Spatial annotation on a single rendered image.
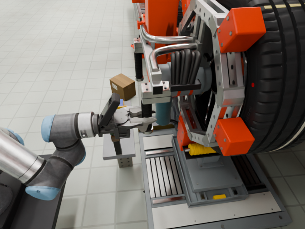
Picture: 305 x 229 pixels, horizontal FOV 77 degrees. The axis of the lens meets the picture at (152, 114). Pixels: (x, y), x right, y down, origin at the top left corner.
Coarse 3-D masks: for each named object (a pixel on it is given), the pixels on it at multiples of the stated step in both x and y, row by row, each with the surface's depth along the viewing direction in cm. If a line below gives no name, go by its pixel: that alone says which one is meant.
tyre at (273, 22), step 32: (224, 0) 64; (256, 0) 51; (288, 0) 51; (288, 32) 49; (256, 64) 51; (288, 64) 49; (192, 96) 107; (256, 96) 52; (288, 96) 51; (256, 128) 55; (288, 128) 56
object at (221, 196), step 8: (176, 136) 146; (176, 144) 142; (176, 152) 135; (176, 160) 138; (184, 168) 128; (184, 176) 124; (184, 184) 119; (184, 192) 121; (192, 192) 117; (200, 192) 113; (208, 192) 117; (216, 192) 117; (224, 192) 117; (232, 192) 115; (240, 192) 117; (192, 200) 113; (200, 200) 111; (208, 200) 111; (216, 200) 113; (224, 200) 115; (232, 200) 117
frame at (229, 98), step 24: (192, 0) 69; (192, 24) 84; (216, 24) 53; (216, 48) 54; (216, 72) 56; (240, 72) 53; (216, 96) 57; (240, 96) 53; (192, 120) 97; (216, 120) 59; (216, 144) 68
